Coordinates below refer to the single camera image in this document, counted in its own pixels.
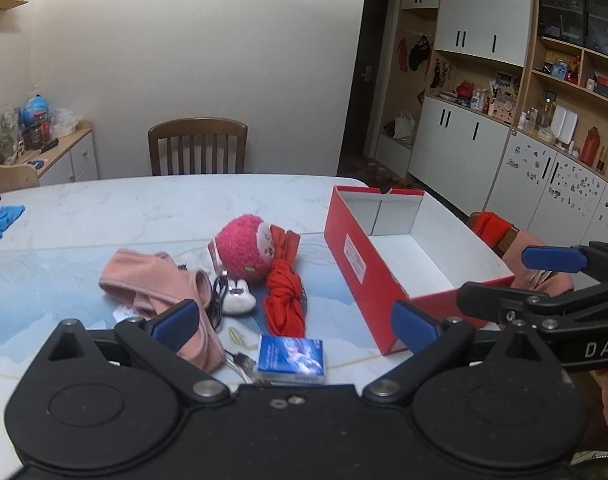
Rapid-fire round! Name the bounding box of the white wall cabinet unit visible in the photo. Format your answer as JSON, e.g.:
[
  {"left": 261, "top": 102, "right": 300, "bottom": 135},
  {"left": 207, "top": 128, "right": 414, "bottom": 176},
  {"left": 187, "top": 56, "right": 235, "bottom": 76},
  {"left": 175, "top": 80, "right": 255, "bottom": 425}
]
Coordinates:
[{"left": 374, "top": 0, "right": 608, "bottom": 245}]

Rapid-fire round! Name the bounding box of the white shopping bag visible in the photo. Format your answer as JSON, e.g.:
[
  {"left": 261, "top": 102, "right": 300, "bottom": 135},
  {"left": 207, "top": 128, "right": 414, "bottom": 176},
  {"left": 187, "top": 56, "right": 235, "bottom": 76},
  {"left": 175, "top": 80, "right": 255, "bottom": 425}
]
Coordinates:
[{"left": 383, "top": 110, "right": 417, "bottom": 146}]

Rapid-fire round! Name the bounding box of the red knotted cloth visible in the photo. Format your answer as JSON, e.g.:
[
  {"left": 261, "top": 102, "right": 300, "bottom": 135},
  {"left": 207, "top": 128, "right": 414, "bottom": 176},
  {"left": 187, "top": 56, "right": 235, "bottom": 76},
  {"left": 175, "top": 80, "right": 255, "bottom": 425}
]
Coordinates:
[{"left": 264, "top": 226, "right": 306, "bottom": 338}]

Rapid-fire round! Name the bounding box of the blue globe toy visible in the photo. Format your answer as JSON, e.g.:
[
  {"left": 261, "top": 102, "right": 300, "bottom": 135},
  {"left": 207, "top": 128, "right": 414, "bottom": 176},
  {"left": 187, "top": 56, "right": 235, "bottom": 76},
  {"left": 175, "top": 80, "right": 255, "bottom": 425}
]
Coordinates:
[{"left": 22, "top": 94, "right": 50, "bottom": 138}]

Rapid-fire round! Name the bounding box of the red white shoe box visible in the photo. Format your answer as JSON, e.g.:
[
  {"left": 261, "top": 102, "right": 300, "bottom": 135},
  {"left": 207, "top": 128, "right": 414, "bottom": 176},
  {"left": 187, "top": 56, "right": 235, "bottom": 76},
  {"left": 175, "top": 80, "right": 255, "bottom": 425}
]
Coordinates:
[{"left": 325, "top": 185, "right": 514, "bottom": 356}]

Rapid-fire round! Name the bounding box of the blue tissue pack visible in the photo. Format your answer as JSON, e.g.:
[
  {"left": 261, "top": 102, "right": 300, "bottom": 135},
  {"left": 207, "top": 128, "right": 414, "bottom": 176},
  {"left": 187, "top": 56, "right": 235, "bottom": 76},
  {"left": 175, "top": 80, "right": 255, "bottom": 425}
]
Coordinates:
[{"left": 255, "top": 335, "right": 325, "bottom": 385}]

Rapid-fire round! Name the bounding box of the pink plush round toy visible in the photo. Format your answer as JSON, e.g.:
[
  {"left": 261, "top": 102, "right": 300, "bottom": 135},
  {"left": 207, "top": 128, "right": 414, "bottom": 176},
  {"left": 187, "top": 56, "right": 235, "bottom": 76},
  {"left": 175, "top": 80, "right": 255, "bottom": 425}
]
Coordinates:
[{"left": 208, "top": 214, "right": 275, "bottom": 282}]

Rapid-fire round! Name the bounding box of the white small plush toy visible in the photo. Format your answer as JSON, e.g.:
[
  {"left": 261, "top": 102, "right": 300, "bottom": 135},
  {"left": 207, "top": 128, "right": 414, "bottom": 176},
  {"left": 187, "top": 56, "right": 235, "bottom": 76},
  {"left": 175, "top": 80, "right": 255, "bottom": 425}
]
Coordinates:
[{"left": 223, "top": 280, "right": 256, "bottom": 316}]

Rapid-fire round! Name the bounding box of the pink towel on chair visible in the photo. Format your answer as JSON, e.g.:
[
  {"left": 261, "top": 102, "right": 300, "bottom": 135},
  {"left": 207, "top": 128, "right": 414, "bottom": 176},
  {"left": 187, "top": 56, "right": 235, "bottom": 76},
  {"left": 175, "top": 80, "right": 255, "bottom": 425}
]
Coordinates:
[{"left": 501, "top": 230, "right": 575, "bottom": 297}]

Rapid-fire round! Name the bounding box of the pink fleece garment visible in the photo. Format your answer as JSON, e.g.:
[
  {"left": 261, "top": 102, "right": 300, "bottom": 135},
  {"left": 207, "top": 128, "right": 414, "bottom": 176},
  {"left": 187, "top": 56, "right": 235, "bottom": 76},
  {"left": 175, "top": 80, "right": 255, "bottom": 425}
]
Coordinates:
[{"left": 99, "top": 248, "right": 225, "bottom": 373}]

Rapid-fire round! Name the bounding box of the white low sideboard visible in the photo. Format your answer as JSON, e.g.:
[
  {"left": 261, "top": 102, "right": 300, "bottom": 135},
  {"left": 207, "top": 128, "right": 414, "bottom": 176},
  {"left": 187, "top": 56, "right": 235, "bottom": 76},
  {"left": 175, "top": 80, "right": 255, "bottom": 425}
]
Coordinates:
[{"left": 0, "top": 120, "right": 99, "bottom": 193}]

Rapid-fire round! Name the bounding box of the silver metal hair clip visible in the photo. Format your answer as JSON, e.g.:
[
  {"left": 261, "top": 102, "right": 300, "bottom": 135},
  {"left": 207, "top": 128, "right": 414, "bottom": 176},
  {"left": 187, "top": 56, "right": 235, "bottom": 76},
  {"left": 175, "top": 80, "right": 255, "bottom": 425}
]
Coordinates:
[{"left": 225, "top": 350, "right": 257, "bottom": 384}]

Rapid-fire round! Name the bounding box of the red thermos bottle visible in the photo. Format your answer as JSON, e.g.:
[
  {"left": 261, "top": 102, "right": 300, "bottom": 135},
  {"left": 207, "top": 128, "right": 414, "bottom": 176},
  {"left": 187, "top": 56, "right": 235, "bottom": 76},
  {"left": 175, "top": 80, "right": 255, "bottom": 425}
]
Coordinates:
[{"left": 579, "top": 127, "right": 601, "bottom": 166}]

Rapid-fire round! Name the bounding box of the brown wooden chair far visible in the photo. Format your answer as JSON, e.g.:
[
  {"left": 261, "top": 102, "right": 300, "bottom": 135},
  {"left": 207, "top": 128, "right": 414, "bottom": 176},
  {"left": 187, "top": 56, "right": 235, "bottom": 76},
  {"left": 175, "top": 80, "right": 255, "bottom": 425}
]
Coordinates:
[{"left": 148, "top": 117, "right": 249, "bottom": 176}]

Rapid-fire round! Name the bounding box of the red cloth on chair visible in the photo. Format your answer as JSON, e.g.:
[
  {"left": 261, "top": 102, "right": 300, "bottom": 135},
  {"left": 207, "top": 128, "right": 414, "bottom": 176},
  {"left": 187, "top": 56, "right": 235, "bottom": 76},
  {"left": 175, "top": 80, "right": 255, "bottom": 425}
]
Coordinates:
[{"left": 468, "top": 211, "right": 512, "bottom": 248}]

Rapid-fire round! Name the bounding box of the wooden chair near right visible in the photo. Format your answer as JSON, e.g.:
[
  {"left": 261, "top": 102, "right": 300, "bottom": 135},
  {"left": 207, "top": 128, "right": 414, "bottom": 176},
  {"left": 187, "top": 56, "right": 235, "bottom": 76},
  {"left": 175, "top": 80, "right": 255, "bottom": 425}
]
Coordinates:
[{"left": 466, "top": 211, "right": 518, "bottom": 258}]

